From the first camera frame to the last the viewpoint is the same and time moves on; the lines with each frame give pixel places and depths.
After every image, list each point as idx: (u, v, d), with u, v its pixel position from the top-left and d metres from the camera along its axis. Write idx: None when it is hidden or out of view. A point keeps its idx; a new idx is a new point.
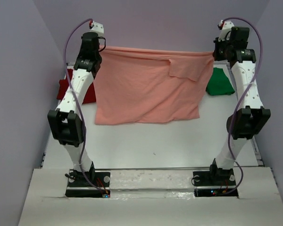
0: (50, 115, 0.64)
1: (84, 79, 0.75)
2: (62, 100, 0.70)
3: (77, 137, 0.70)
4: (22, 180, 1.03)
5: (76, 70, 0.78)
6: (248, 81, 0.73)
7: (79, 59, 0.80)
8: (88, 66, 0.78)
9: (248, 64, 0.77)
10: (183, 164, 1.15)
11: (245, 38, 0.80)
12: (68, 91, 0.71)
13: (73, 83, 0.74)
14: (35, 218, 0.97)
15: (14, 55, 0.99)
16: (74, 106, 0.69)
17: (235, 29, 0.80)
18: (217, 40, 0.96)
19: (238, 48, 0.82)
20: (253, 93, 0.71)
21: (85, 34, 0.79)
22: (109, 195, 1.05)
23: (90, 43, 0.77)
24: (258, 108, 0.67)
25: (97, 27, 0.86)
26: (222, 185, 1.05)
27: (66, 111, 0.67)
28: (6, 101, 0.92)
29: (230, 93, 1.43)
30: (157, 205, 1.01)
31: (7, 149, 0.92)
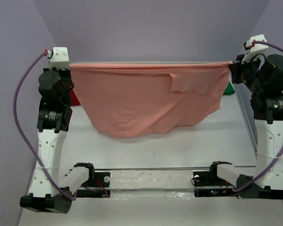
0: (23, 204, 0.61)
1: (54, 144, 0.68)
2: (35, 180, 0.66)
3: (62, 210, 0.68)
4: (22, 180, 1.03)
5: (41, 132, 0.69)
6: (276, 151, 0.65)
7: (44, 111, 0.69)
8: (56, 123, 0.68)
9: (280, 125, 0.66)
10: (184, 164, 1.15)
11: (281, 82, 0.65)
12: (37, 166, 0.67)
13: (41, 151, 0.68)
14: (36, 218, 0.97)
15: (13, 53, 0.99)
16: (49, 186, 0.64)
17: (272, 66, 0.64)
18: (240, 62, 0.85)
19: (270, 94, 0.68)
20: (277, 170, 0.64)
21: (42, 80, 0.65)
22: (109, 195, 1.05)
23: (50, 92, 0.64)
24: (279, 189, 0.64)
25: (57, 57, 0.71)
26: (222, 185, 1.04)
27: (40, 196, 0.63)
28: (5, 100, 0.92)
29: (230, 93, 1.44)
30: (157, 205, 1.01)
31: (6, 148, 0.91)
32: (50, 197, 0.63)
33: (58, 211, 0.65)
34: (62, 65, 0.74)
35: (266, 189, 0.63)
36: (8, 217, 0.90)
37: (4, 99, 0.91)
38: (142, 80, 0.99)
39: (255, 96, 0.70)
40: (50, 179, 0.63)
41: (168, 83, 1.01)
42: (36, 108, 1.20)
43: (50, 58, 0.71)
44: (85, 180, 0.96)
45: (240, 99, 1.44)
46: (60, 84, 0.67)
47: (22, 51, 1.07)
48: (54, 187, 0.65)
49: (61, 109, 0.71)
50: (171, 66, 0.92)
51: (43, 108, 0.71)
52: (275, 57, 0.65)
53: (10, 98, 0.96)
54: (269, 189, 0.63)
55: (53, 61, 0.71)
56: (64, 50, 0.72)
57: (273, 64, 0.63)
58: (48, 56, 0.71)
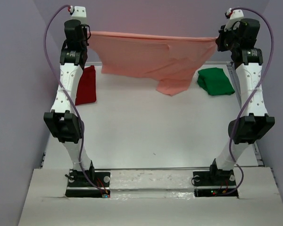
0: (46, 117, 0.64)
1: (73, 74, 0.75)
2: (56, 100, 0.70)
3: (76, 133, 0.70)
4: (22, 180, 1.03)
5: (63, 64, 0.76)
6: (253, 86, 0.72)
7: (65, 51, 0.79)
8: (76, 58, 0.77)
9: (254, 66, 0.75)
10: (184, 165, 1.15)
11: (253, 36, 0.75)
12: (59, 89, 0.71)
13: (63, 79, 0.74)
14: (36, 218, 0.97)
15: (12, 53, 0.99)
16: (68, 105, 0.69)
17: (244, 24, 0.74)
18: (223, 30, 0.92)
19: (245, 46, 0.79)
20: (257, 99, 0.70)
21: (67, 23, 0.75)
22: (109, 195, 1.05)
23: (73, 32, 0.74)
24: (262, 116, 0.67)
25: (78, 12, 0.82)
26: (222, 185, 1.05)
27: (61, 111, 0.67)
28: (4, 101, 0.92)
29: (230, 93, 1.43)
30: (158, 205, 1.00)
31: (5, 149, 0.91)
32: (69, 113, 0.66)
33: (74, 130, 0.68)
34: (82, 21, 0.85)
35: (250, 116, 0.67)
36: (8, 217, 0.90)
37: (4, 98, 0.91)
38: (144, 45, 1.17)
39: (234, 49, 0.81)
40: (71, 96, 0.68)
41: (164, 50, 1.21)
42: (36, 108, 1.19)
43: (72, 12, 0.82)
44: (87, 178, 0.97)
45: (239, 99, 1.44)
46: (81, 28, 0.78)
47: (23, 50, 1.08)
48: (73, 107, 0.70)
49: (79, 50, 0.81)
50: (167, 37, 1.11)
51: (64, 49, 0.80)
52: (245, 18, 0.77)
53: (11, 97, 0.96)
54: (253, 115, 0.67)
55: (75, 16, 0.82)
56: (84, 9, 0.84)
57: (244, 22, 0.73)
58: (70, 12, 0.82)
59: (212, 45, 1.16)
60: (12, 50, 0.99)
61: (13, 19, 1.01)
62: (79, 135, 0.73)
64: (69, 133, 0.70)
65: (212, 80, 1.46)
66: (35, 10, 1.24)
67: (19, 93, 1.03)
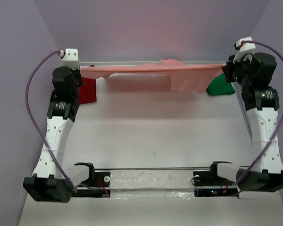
0: (26, 183, 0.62)
1: (61, 129, 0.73)
2: (40, 161, 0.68)
3: (63, 197, 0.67)
4: (22, 181, 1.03)
5: (51, 118, 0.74)
6: (268, 136, 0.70)
7: (54, 102, 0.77)
8: (65, 110, 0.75)
9: (269, 112, 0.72)
10: (183, 165, 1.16)
11: (267, 76, 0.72)
12: (44, 148, 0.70)
13: (49, 135, 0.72)
14: (36, 218, 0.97)
15: (11, 54, 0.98)
16: (53, 167, 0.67)
17: (258, 61, 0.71)
18: (232, 61, 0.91)
19: (257, 88, 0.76)
20: (272, 154, 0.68)
21: (56, 73, 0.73)
22: (109, 195, 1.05)
23: (63, 83, 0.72)
24: (277, 173, 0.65)
25: (69, 56, 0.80)
26: (222, 185, 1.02)
27: (43, 176, 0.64)
28: (4, 102, 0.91)
29: (230, 93, 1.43)
30: (158, 205, 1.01)
31: (4, 151, 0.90)
32: (53, 178, 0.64)
33: (58, 196, 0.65)
34: (73, 64, 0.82)
35: (264, 173, 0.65)
36: (9, 217, 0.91)
37: (3, 99, 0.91)
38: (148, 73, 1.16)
39: (245, 88, 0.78)
40: (54, 160, 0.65)
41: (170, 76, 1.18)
42: (36, 109, 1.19)
43: (62, 57, 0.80)
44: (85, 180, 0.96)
45: (239, 99, 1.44)
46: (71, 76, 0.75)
47: (23, 52, 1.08)
48: (58, 169, 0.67)
49: (70, 100, 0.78)
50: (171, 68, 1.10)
51: (54, 99, 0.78)
52: (259, 53, 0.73)
53: (10, 98, 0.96)
54: (267, 172, 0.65)
55: (65, 61, 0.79)
56: (75, 52, 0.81)
57: (258, 59, 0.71)
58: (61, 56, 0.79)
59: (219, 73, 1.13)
60: (11, 51, 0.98)
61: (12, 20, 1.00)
62: (66, 198, 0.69)
64: (54, 197, 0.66)
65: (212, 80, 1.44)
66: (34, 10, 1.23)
67: (18, 94, 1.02)
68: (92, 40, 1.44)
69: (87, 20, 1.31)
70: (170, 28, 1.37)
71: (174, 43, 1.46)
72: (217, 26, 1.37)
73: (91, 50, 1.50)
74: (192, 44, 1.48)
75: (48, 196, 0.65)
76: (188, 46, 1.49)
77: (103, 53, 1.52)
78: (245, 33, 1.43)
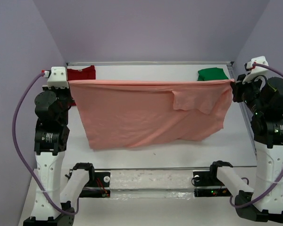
0: None
1: (53, 167, 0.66)
2: (36, 203, 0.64)
3: None
4: (22, 181, 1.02)
5: (39, 155, 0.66)
6: (274, 177, 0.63)
7: (40, 132, 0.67)
8: (54, 143, 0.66)
9: (279, 150, 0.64)
10: (184, 165, 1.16)
11: (282, 106, 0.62)
12: (38, 190, 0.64)
13: (40, 175, 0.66)
14: None
15: (10, 54, 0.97)
16: (50, 208, 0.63)
17: (272, 90, 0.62)
18: (241, 83, 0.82)
19: (271, 118, 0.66)
20: (276, 194, 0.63)
21: (40, 102, 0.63)
22: (109, 195, 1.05)
23: (48, 113, 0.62)
24: (278, 213, 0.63)
25: (54, 76, 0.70)
26: (222, 185, 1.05)
27: (42, 219, 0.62)
28: (4, 103, 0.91)
29: None
30: (157, 205, 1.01)
31: (4, 151, 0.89)
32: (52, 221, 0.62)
33: None
34: (61, 85, 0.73)
35: (264, 213, 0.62)
36: (8, 217, 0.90)
37: (3, 99, 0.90)
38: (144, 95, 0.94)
39: (256, 117, 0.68)
40: (51, 203, 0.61)
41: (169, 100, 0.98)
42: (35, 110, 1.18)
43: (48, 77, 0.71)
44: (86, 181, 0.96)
45: None
46: (56, 103, 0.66)
47: (23, 51, 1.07)
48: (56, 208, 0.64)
49: (58, 129, 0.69)
50: (173, 82, 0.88)
51: (39, 128, 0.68)
52: (274, 79, 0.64)
53: (10, 99, 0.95)
54: (267, 212, 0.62)
55: (52, 81, 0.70)
56: (62, 70, 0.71)
57: (273, 88, 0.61)
58: (46, 77, 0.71)
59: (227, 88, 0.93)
60: (10, 51, 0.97)
61: (12, 21, 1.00)
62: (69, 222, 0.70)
64: None
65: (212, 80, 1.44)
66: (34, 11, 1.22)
67: (18, 95, 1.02)
68: (92, 40, 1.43)
69: (87, 20, 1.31)
70: (171, 28, 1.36)
71: (175, 43, 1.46)
72: (217, 26, 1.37)
73: (91, 50, 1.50)
74: (192, 44, 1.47)
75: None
76: (188, 46, 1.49)
77: (102, 53, 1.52)
78: (245, 33, 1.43)
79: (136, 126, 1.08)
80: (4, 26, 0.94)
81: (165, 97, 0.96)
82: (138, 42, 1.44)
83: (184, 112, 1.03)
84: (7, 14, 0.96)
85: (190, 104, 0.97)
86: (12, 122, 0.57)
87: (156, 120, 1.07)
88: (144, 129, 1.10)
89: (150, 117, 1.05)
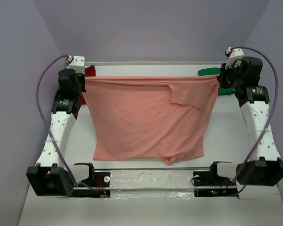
0: (29, 172, 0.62)
1: (65, 123, 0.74)
2: (43, 152, 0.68)
3: (63, 189, 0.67)
4: (22, 181, 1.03)
5: (54, 114, 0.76)
6: (262, 126, 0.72)
7: (57, 100, 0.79)
8: (68, 107, 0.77)
9: (261, 105, 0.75)
10: (185, 165, 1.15)
11: (256, 74, 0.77)
12: (48, 140, 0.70)
13: (53, 129, 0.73)
14: (36, 218, 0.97)
15: (10, 55, 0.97)
16: (56, 157, 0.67)
17: (246, 62, 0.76)
18: (224, 68, 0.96)
19: (249, 84, 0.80)
20: (267, 141, 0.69)
21: (62, 72, 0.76)
22: (109, 195, 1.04)
23: (67, 81, 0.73)
24: (274, 160, 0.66)
25: (75, 61, 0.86)
26: (222, 185, 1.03)
27: (47, 165, 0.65)
28: (4, 102, 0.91)
29: (230, 93, 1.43)
30: (157, 205, 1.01)
31: (4, 151, 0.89)
32: (55, 166, 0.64)
33: (61, 187, 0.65)
34: (79, 69, 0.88)
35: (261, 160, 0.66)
36: (8, 217, 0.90)
37: (3, 99, 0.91)
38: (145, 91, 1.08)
39: (237, 87, 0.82)
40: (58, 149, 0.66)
41: (167, 95, 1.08)
42: (35, 110, 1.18)
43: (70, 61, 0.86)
44: (85, 177, 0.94)
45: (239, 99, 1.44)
46: (75, 77, 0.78)
47: (23, 51, 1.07)
48: (61, 160, 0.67)
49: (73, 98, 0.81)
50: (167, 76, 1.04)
51: (57, 98, 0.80)
52: (246, 56, 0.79)
53: (9, 99, 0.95)
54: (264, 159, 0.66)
55: (72, 65, 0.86)
56: (82, 58, 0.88)
57: (246, 60, 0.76)
58: (68, 60, 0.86)
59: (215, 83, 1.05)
60: (10, 51, 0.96)
61: (12, 21, 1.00)
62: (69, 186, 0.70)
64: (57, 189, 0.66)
65: None
66: (34, 11, 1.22)
67: (18, 95, 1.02)
68: (92, 40, 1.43)
69: (86, 20, 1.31)
70: (170, 28, 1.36)
71: (175, 43, 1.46)
72: (217, 26, 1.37)
73: (91, 50, 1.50)
74: (192, 44, 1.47)
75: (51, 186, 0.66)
76: (188, 46, 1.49)
77: (102, 53, 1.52)
78: (245, 33, 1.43)
79: (140, 127, 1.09)
80: (4, 27, 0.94)
81: (165, 93, 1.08)
82: (138, 42, 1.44)
83: (182, 109, 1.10)
84: (7, 15, 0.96)
85: (186, 98, 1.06)
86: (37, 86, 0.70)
87: (158, 122, 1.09)
88: (146, 131, 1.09)
89: (152, 117, 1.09)
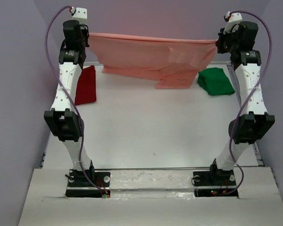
0: (47, 116, 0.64)
1: (72, 72, 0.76)
2: (56, 99, 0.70)
3: (77, 131, 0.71)
4: (22, 181, 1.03)
5: (62, 64, 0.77)
6: (253, 85, 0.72)
7: (63, 51, 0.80)
8: (74, 57, 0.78)
9: (253, 67, 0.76)
10: (184, 164, 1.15)
11: (251, 38, 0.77)
12: (59, 88, 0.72)
13: (62, 78, 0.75)
14: (36, 218, 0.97)
15: (9, 56, 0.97)
16: (68, 103, 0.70)
17: (243, 26, 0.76)
18: (222, 33, 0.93)
19: (244, 48, 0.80)
20: (256, 98, 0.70)
21: (67, 22, 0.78)
22: (109, 195, 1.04)
23: (73, 31, 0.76)
24: (262, 114, 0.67)
25: (79, 13, 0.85)
26: (222, 185, 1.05)
27: (61, 109, 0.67)
28: (4, 103, 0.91)
29: (230, 93, 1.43)
30: (157, 205, 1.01)
31: (4, 152, 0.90)
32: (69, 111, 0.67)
33: (74, 129, 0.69)
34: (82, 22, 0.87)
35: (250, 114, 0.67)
36: (8, 217, 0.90)
37: (3, 100, 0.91)
38: (149, 48, 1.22)
39: (232, 51, 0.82)
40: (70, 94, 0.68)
41: (165, 53, 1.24)
42: (35, 110, 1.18)
43: (73, 13, 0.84)
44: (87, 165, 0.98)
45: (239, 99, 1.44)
46: (79, 28, 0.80)
47: (23, 51, 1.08)
48: (73, 105, 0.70)
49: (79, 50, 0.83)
50: (168, 40, 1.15)
51: (62, 50, 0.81)
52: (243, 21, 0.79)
53: (9, 100, 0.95)
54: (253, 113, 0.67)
55: (75, 17, 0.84)
56: (85, 10, 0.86)
57: (243, 24, 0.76)
58: (71, 12, 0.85)
59: (213, 47, 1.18)
60: (10, 52, 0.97)
61: (12, 22, 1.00)
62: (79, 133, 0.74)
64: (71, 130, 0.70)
65: (212, 80, 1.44)
66: (34, 11, 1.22)
67: (17, 96, 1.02)
68: None
69: None
70: None
71: None
72: None
73: None
74: None
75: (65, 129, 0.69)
76: None
77: None
78: None
79: (140, 61, 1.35)
80: (4, 28, 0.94)
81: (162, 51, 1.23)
82: None
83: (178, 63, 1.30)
84: (7, 16, 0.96)
85: (182, 58, 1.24)
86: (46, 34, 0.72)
87: (157, 62, 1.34)
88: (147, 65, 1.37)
89: (152, 59, 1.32)
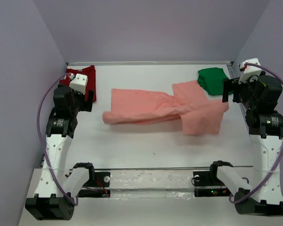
0: (28, 204, 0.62)
1: (60, 147, 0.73)
2: (41, 181, 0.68)
3: (64, 216, 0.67)
4: (22, 181, 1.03)
5: (49, 136, 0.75)
6: (270, 166, 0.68)
7: (52, 119, 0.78)
8: (63, 127, 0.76)
9: (273, 140, 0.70)
10: (183, 164, 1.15)
11: (273, 100, 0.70)
12: (44, 167, 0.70)
13: (49, 154, 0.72)
14: (36, 218, 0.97)
15: (8, 55, 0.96)
16: (54, 186, 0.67)
17: (263, 85, 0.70)
18: (237, 83, 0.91)
19: (263, 110, 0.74)
20: (272, 184, 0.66)
21: (57, 90, 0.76)
22: (109, 195, 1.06)
23: (63, 99, 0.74)
24: (277, 204, 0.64)
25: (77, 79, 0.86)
26: (222, 185, 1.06)
27: (45, 196, 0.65)
28: (3, 103, 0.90)
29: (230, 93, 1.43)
30: (157, 205, 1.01)
31: (3, 152, 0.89)
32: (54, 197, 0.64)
33: (62, 215, 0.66)
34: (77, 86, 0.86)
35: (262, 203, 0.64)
36: (8, 217, 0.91)
37: (2, 100, 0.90)
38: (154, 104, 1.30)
39: (250, 112, 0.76)
40: (55, 178, 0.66)
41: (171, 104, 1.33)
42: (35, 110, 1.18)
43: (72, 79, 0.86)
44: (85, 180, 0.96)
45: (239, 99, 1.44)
46: (71, 94, 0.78)
47: (23, 51, 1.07)
48: (58, 188, 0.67)
49: (68, 117, 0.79)
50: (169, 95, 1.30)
51: (52, 117, 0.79)
52: (264, 77, 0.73)
53: (8, 100, 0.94)
54: (265, 203, 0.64)
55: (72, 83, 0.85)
56: (84, 77, 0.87)
57: (263, 83, 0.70)
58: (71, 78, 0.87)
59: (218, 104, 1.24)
60: (8, 52, 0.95)
61: (11, 21, 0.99)
62: (68, 215, 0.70)
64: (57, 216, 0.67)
65: (212, 80, 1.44)
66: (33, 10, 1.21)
67: (17, 96, 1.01)
68: (92, 40, 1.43)
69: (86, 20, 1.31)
70: (170, 28, 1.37)
71: (175, 43, 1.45)
72: (218, 25, 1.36)
73: (91, 50, 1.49)
74: (193, 44, 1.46)
75: (49, 214, 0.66)
76: (188, 46, 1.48)
77: (102, 53, 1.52)
78: (246, 32, 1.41)
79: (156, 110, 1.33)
80: (3, 26, 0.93)
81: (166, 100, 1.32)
82: (138, 41, 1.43)
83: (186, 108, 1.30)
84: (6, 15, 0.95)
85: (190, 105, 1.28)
86: (38, 106, 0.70)
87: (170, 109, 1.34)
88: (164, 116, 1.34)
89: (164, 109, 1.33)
